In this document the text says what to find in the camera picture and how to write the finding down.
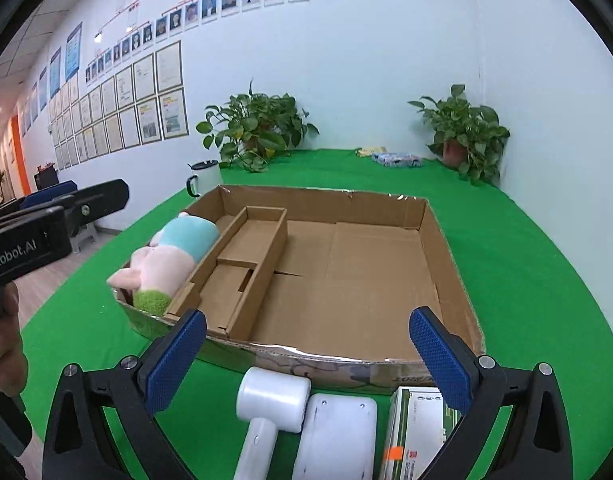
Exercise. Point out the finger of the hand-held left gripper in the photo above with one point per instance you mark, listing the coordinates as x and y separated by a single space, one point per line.
46 195
101 202

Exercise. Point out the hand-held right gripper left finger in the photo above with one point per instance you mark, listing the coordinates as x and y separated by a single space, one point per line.
176 360

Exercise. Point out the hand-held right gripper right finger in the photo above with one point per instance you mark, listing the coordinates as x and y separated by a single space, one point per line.
439 360

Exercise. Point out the green white medicine box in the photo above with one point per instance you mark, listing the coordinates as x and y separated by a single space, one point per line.
416 430

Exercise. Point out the pink blue green plush toy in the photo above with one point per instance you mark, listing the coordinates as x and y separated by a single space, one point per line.
171 255

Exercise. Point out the white hair dryer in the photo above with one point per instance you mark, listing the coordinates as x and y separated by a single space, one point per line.
274 400

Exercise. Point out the large cardboard box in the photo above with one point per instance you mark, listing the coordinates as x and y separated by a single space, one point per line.
346 285

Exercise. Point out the white rounded case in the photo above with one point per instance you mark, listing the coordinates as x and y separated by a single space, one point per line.
336 435

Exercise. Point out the brown cardboard divider tray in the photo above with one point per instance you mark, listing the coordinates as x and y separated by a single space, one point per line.
246 245

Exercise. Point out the person's left hand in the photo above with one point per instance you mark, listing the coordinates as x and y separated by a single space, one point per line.
4 350

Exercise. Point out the black cabinet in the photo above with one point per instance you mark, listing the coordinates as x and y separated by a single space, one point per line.
46 178

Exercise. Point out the grey plastic stool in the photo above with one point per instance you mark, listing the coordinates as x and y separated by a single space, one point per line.
86 240

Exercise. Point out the green table cloth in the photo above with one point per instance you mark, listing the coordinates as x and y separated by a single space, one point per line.
511 285

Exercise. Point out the row of blue notice boards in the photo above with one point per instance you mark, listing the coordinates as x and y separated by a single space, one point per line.
72 52

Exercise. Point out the potted green plant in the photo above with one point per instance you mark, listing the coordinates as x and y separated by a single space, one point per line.
256 120
466 130

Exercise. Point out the blue patterned tissue packet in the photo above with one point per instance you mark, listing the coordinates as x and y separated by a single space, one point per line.
396 159

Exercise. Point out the yellow packet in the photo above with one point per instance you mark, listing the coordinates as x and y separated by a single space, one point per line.
371 151

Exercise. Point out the orange wall panel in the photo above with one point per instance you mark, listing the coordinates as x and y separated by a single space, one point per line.
16 155

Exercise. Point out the group of framed wall certificates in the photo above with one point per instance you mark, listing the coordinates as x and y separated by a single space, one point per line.
146 100

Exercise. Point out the wall chart of portrait photos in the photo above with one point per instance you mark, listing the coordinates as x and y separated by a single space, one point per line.
211 7

